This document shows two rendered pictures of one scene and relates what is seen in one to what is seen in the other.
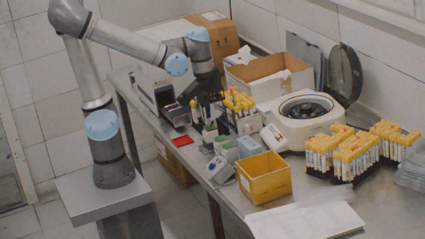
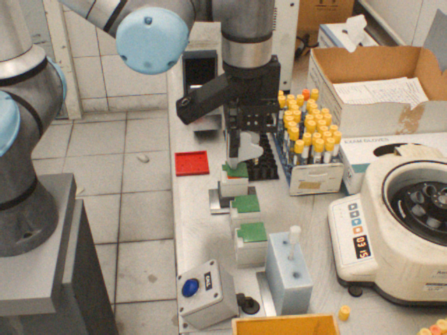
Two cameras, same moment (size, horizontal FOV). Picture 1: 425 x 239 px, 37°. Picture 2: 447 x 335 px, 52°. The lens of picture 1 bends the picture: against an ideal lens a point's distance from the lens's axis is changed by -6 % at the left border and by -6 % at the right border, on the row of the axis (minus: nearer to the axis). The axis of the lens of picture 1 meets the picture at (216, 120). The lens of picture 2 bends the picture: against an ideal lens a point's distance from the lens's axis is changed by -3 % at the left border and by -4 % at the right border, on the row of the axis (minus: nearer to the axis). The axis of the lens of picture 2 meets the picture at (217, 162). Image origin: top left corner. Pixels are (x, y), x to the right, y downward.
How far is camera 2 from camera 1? 1.62 m
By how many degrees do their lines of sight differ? 18
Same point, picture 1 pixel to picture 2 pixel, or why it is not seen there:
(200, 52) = (244, 17)
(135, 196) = (10, 300)
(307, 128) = (432, 268)
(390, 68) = not seen: outside the picture
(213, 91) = (255, 112)
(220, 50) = (322, 11)
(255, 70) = (363, 65)
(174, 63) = (140, 37)
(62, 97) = not seen: hidden behind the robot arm
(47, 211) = (83, 134)
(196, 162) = (188, 231)
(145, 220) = (54, 315)
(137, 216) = not seen: hidden behind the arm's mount
